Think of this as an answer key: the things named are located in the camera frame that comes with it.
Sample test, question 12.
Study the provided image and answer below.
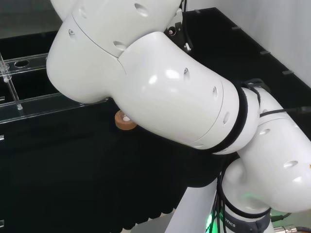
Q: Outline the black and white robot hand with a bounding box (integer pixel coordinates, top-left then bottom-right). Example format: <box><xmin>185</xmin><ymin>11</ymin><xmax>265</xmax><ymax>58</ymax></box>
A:
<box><xmin>163</xmin><ymin>0</ymin><xmax>193</xmax><ymax>53</ymax></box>

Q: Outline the clear acrylic funnel stand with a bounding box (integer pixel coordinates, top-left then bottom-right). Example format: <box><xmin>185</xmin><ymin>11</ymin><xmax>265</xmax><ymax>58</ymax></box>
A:
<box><xmin>0</xmin><ymin>52</ymin><xmax>109</xmax><ymax>123</ymax></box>

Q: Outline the black bench cloth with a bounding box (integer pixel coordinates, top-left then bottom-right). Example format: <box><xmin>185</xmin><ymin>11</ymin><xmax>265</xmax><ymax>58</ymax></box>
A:
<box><xmin>0</xmin><ymin>7</ymin><xmax>311</xmax><ymax>231</ymax></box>

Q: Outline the brown cork ring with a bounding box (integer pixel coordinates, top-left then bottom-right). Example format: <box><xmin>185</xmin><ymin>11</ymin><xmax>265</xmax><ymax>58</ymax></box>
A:
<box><xmin>114</xmin><ymin>110</ymin><xmax>137</xmax><ymax>131</ymax></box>

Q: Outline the black cable with plug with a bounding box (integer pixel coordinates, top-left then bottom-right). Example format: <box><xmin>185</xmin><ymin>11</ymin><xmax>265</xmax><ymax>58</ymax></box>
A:
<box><xmin>259</xmin><ymin>107</ymin><xmax>311</xmax><ymax>117</ymax></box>

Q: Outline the long black cable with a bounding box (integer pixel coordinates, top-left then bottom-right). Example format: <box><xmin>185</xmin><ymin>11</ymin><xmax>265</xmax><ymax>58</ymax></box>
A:
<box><xmin>211</xmin><ymin>167</ymin><xmax>229</xmax><ymax>233</ymax></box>

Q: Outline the short black cable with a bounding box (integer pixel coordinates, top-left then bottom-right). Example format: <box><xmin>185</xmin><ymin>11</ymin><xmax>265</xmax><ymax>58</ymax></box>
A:
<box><xmin>270</xmin><ymin>212</ymin><xmax>292</xmax><ymax>222</ymax></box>

